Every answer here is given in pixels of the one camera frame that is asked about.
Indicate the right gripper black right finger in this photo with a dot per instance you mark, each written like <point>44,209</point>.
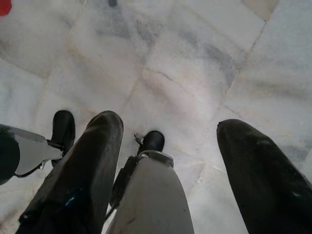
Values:
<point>263,185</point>

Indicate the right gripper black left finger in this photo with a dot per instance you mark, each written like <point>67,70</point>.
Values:
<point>80,175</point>

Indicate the robot right leg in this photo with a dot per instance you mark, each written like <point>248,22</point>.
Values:
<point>151,190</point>

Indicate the red plastic stool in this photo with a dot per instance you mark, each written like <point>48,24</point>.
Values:
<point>4,6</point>

